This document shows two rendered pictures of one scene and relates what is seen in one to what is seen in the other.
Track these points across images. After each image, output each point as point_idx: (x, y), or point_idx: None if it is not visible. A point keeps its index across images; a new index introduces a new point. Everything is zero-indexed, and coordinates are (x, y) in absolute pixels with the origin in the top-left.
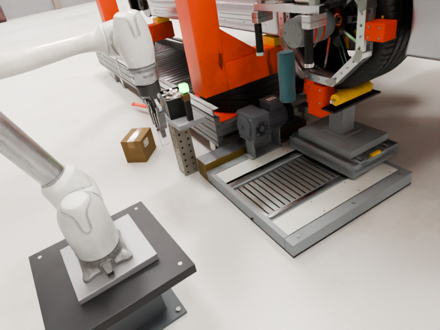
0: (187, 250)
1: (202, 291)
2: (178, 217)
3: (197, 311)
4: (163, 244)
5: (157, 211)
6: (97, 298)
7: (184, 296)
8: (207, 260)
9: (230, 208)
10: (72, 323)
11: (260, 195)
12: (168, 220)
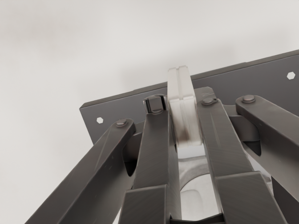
0: (138, 33)
1: (224, 32)
2: (54, 28)
3: (250, 48)
4: (227, 92)
5: (27, 60)
6: (276, 193)
7: (219, 59)
8: (174, 9)
9: None
10: (296, 221)
11: None
12: (58, 47)
